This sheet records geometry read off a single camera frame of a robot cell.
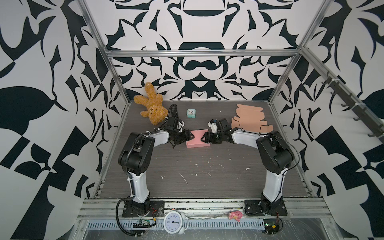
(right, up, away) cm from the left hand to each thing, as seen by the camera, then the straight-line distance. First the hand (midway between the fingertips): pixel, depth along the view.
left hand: (192, 135), depth 96 cm
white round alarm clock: (-8, -36, -27) cm, 46 cm away
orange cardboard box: (+42, +10, +14) cm, 45 cm away
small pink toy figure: (+20, -33, -26) cm, 47 cm away
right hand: (+8, -2, 0) cm, 8 cm away
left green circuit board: (-22, -37, -26) cm, 50 cm away
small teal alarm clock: (-1, +15, +15) cm, 21 cm away
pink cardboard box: (+3, -4, -1) cm, 5 cm away
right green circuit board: (+37, -39, -25) cm, 60 cm away
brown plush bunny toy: (-25, +16, +6) cm, 30 cm away
